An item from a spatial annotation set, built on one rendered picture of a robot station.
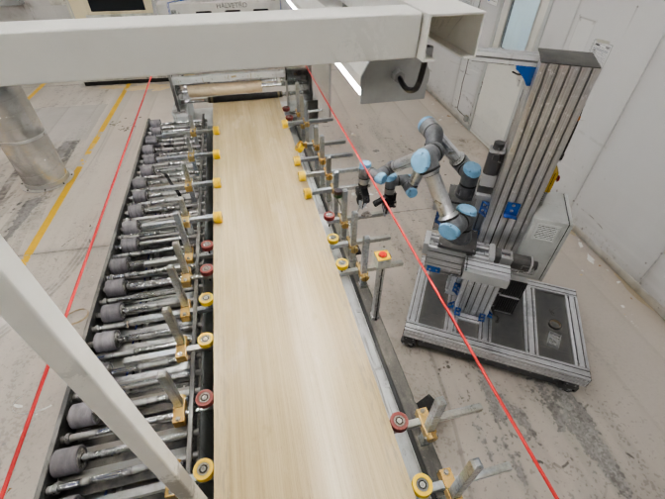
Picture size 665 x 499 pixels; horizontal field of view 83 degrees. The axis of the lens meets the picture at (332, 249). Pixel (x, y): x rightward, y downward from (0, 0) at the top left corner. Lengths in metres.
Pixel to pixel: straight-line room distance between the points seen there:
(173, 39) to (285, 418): 1.57
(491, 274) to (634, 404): 1.55
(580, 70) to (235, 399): 2.15
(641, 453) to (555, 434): 0.51
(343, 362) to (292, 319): 0.38
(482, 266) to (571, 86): 1.02
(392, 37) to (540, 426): 2.83
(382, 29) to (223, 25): 0.18
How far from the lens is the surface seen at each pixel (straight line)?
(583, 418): 3.26
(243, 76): 4.57
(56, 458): 2.11
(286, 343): 1.98
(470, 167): 2.71
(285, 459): 1.74
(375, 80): 0.67
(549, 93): 2.17
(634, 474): 3.24
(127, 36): 0.48
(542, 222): 2.47
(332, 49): 0.49
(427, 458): 1.99
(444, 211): 2.17
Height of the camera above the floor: 2.55
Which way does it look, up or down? 43 degrees down
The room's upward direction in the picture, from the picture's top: straight up
